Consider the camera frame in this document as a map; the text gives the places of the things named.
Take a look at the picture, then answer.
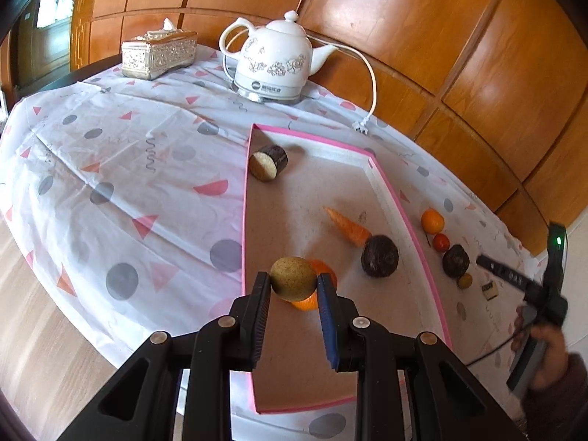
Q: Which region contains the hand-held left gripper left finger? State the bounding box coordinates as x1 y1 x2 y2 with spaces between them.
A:
57 271 272 441

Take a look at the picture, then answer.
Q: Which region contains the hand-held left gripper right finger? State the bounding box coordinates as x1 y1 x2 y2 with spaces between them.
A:
316 272 527 441

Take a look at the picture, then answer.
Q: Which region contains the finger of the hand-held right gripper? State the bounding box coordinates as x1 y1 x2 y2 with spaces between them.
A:
476 254 543 295

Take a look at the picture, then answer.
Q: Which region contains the orange tangerine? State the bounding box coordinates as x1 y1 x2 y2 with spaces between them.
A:
421 208 445 234
291 259 338 312

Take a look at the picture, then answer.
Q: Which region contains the dark brown round fruit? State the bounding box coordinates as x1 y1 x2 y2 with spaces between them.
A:
361 234 400 279
442 244 470 279

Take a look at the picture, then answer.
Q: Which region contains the olive green round fruit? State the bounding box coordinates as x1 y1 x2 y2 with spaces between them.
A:
269 256 318 301

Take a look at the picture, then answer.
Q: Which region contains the orange carrot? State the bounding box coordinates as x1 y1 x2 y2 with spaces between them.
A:
323 206 372 246

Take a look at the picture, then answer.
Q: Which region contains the pink shallow tray box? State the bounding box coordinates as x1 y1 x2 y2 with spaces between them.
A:
240 123 454 415

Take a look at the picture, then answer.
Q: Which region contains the person's right forearm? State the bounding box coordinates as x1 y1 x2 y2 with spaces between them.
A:
521 351 588 441

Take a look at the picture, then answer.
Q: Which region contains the person's right hand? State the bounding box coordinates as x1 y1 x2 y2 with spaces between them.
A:
511 305 573 393

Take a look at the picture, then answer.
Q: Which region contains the white patterned tablecloth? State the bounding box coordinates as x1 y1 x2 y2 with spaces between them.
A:
0 39 552 441

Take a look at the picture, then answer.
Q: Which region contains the silver kettle base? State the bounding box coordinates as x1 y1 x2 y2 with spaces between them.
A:
232 80 306 103

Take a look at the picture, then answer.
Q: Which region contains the white floral ceramic kettle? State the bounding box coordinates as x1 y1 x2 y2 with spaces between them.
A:
219 10 338 95

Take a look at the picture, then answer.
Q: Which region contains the silver embossed tissue box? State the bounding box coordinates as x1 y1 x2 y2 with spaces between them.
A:
121 30 198 81

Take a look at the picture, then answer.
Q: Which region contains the wooden glass-panel door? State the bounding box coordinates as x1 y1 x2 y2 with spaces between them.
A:
9 0 79 88

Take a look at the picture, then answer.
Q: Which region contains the black cable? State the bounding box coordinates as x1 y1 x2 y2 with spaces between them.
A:
466 326 522 368

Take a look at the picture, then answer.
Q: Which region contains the white power cord with plug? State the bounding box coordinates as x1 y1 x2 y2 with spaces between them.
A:
223 32 378 135

